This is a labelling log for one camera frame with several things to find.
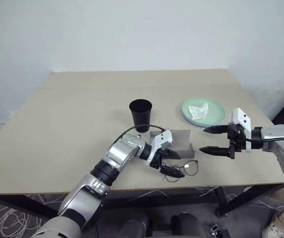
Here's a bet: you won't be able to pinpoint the crumpled white tissue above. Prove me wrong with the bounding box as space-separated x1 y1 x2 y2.
188 102 210 121

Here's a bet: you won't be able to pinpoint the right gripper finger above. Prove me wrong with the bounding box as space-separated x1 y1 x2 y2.
199 146 232 158
203 124 230 135

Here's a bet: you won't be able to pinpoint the dark rounded shape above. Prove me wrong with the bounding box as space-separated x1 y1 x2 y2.
116 214 149 238

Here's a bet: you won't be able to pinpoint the grey glasses case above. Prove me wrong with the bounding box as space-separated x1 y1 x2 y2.
149 128 196 159

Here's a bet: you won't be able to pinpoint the white sneaker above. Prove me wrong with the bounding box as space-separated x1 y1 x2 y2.
262 210 284 238

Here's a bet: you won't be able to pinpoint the black metal floor bracket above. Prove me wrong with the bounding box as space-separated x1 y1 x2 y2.
207 222 230 238

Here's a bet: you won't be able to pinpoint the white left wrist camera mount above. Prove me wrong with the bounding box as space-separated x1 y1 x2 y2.
145 129 175 165

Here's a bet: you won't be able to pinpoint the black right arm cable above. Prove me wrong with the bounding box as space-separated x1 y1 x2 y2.
246 137 284 146

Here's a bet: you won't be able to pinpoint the black table frame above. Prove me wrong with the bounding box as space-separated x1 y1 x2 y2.
0 183 284 220

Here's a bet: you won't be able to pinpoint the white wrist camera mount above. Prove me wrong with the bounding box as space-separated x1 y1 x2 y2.
145 129 175 165
228 107 253 154

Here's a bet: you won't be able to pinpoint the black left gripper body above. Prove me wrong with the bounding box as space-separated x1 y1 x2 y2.
149 148 172 170

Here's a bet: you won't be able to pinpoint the thin-framed eyeglasses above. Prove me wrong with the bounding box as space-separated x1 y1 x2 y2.
162 160 199 183

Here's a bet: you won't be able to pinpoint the light green plate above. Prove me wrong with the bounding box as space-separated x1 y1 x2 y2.
181 97 227 125

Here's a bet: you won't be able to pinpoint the black plastic cup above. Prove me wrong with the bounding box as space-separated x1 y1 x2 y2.
129 99 153 133

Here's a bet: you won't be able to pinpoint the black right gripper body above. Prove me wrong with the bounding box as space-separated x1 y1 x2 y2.
227 123 247 160

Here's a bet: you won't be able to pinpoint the pale blue plate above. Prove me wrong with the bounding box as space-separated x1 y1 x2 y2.
183 116 226 128

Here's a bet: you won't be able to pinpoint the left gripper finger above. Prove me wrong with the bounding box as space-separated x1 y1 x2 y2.
166 149 182 160
160 165 186 179

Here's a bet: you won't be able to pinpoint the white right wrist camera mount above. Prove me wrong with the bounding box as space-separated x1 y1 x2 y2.
228 107 253 154

